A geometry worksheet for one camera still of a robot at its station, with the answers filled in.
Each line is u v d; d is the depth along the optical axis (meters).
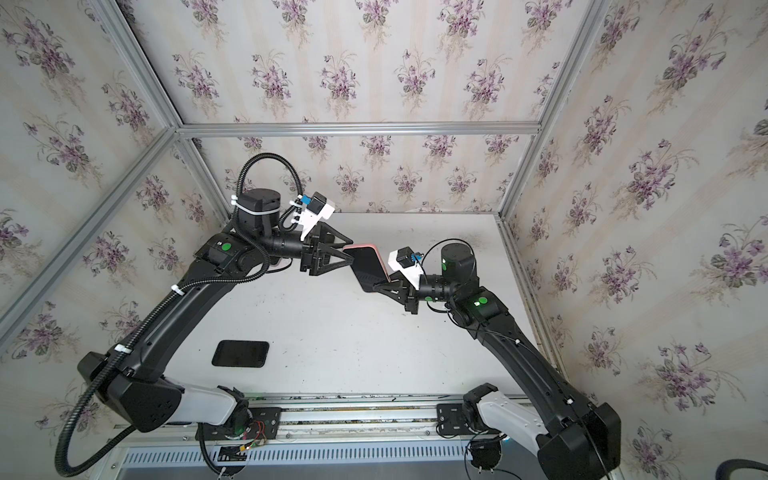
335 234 0.63
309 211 0.54
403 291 0.61
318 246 0.56
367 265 0.59
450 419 0.73
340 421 0.75
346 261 0.57
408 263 0.56
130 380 0.38
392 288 0.64
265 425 0.72
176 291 0.43
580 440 0.37
